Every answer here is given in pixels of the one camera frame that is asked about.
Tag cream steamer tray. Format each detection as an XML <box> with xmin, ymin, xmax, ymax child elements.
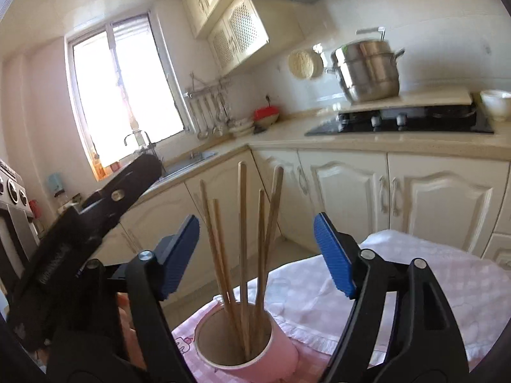
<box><xmin>288</xmin><ymin>48</ymin><xmax>325</xmax><ymax>79</ymax></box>

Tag hanging metal ladle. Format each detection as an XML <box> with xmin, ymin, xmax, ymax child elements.
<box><xmin>194</xmin><ymin>98</ymin><xmax>208</xmax><ymax>140</ymax></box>
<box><xmin>208</xmin><ymin>96</ymin><xmax>222</xmax><ymax>136</ymax></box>

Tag kitchen window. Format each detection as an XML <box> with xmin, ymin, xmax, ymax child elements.
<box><xmin>66</xmin><ymin>14</ymin><xmax>188</xmax><ymax>180</ymax></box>

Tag metal wall utensil rack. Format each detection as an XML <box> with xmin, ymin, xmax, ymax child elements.
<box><xmin>184</xmin><ymin>72</ymin><xmax>232</xmax><ymax>98</ymax></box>

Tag pink cup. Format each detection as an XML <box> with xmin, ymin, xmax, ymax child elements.
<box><xmin>194</xmin><ymin>302</ymin><xmax>298</xmax><ymax>383</ymax></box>

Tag silver countertop oven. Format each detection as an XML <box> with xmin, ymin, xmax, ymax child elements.
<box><xmin>0</xmin><ymin>160</ymin><xmax>41</xmax><ymax>288</ymax></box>

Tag hanging metal skimmer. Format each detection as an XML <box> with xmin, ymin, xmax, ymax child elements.
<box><xmin>219</xmin><ymin>94</ymin><xmax>236</xmax><ymax>128</ymax></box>

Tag cream base cabinets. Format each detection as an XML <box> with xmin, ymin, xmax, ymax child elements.
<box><xmin>92</xmin><ymin>146</ymin><xmax>511</xmax><ymax>316</ymax></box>

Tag black gas hob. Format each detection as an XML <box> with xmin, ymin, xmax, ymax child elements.
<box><xmin>305</xmin><ymin>104</ymin><xmax>495</xmax><ymax>135</ymax></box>

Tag person's left hand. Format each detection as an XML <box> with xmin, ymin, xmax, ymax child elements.
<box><xmin>118</xmin><ymin>293</ymin><xmax>146</xmax><ymax>370</ymax></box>

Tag steel double sink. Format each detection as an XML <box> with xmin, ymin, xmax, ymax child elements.
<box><xmin>154</xmin><ymin>151</ymin><xmax>218</xmax><ymax>180</ymax></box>

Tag bunch of wooden chopsticks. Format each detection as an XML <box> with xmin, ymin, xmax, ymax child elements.
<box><xmin>194</xmin><ymin>161</ymin><xmax>285</xmax><ymax>362</ymax></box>

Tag white bowl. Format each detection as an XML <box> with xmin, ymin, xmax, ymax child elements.
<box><xmin>480</xmin><ymin>90</ymin><xmax>511</xmax><ymax>122</ymax></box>

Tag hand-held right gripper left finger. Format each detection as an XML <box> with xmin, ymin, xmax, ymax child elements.
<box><xmin>48</xmin><ymin>214</ymin><xmax>200</xmax><ymax>383</ymax></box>

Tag stacked white dishes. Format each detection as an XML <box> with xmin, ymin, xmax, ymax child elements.
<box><xmin>229</xmin><ymin>117</ymin><xmax>256</xmax><ymax>136</ymax></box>

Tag chrome faucet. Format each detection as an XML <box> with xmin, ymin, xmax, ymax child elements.
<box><xmin>124</xmin><ymin>130</ymin><xmax>160</xmax><ymax>160</ymax></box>

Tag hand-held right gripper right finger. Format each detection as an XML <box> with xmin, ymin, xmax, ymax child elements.
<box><xmin>313</xmin><ymin>212</ymin><xmax>469</xmax><ymax>383</ymax></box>

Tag stainless steel steamer pot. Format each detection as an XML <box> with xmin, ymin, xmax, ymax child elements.
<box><xmin>325</xmin><ymin>27</ymin><xmax>405</xmax><ymax>103</ymax></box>

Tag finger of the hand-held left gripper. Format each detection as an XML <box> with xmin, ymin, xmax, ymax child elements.
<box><xmin>82</xmin><ymin>154</ymin><xmax>162</xmax><ymax>228</ymax></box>

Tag small lattice door wall cabinet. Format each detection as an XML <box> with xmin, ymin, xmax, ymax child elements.
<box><xmin>207</xmin><ymin>0</ymin><xmax>270</xmax><ymax>76</ymax></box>

